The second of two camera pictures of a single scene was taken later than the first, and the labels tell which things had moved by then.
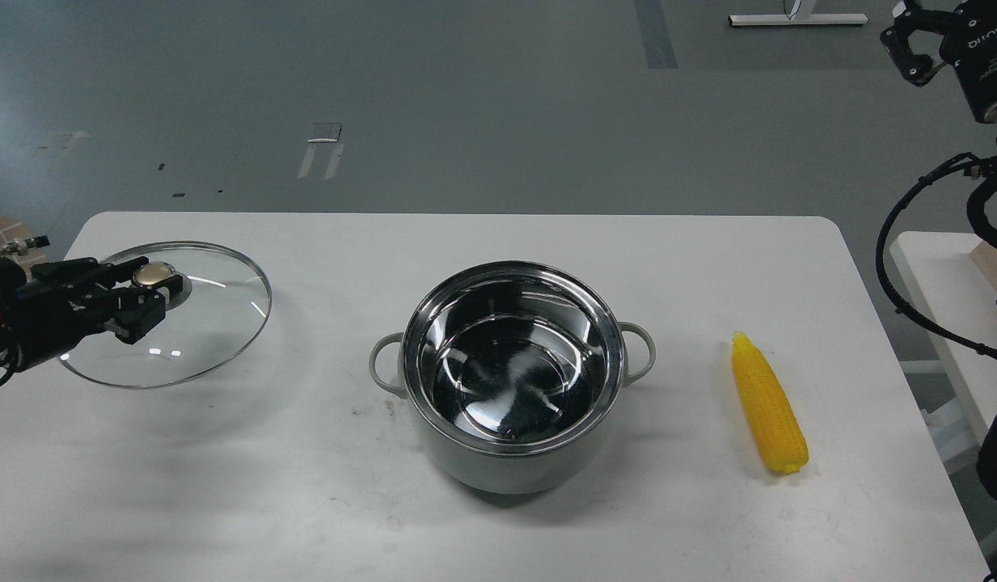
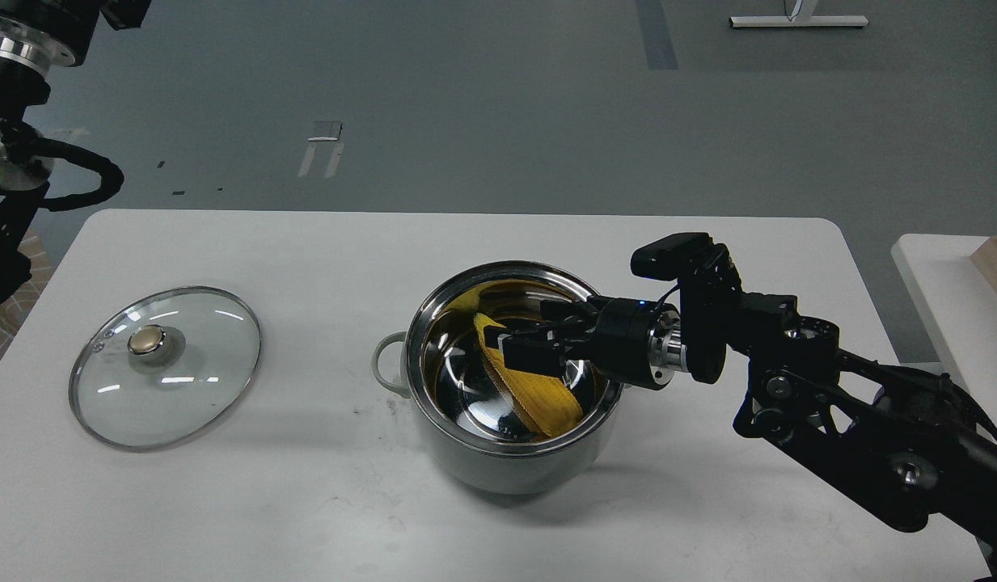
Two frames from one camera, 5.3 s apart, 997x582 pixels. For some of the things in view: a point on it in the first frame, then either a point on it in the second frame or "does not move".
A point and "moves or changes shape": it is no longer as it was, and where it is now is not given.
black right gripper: [978, 36] to [639, 341]
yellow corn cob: [774, 418] moves or changes shape
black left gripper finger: [104, 275] to [124, 14]
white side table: [950, 290] does not move
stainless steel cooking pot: [517, 370] does not move
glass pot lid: [224, 302] to [159, 369]
